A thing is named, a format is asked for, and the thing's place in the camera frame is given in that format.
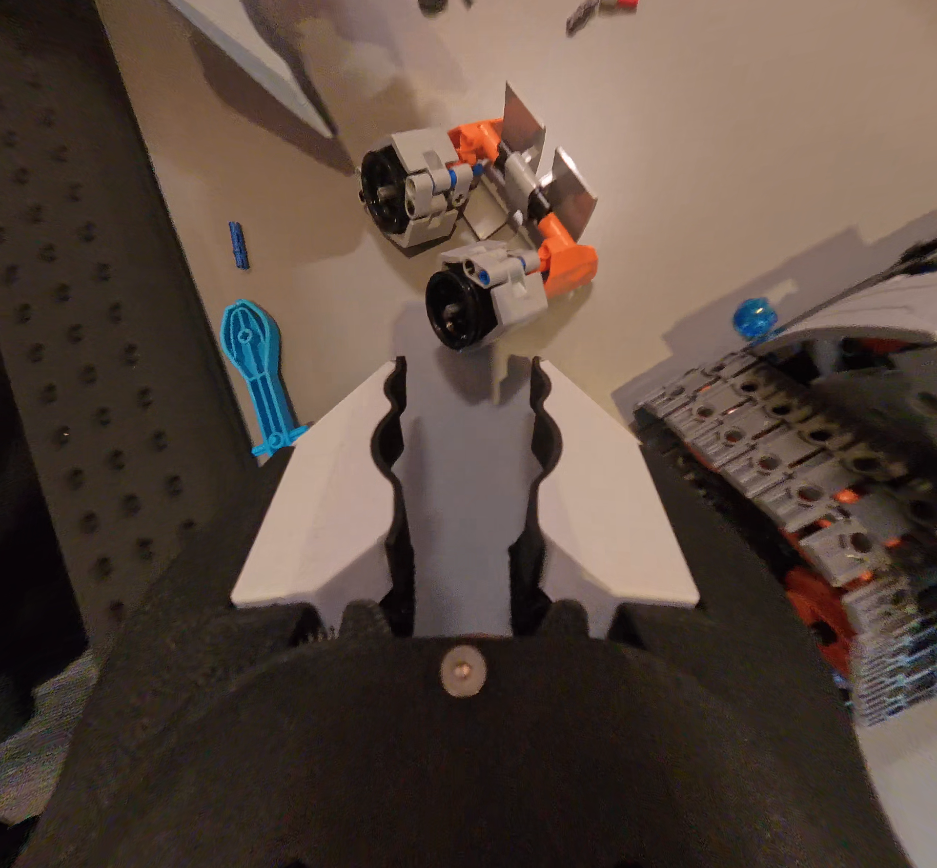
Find large grey orange toy vehicle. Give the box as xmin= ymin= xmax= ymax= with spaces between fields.
xmin=633 ymin=237 xmax=937 ymax=731

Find light blue brick separator tool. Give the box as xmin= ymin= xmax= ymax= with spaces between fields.
xmin=219 ymin=297 xmax=310 ymax=459

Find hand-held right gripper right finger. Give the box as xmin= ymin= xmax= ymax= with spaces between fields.
xmin=511 ymin=357 xmax=701 ymax=640

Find grey orange twin-motor toy assembly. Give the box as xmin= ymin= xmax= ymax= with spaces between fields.
xmin=358 ymin=80 xmax=600 ymax=353

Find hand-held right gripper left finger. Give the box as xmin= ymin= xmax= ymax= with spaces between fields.
xmin=230 ymin=357 xmax=408 ymax=636

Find translucent blue round stud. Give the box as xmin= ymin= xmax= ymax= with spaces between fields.
xmin=733 ymin=298 xmax=777 ymax=341

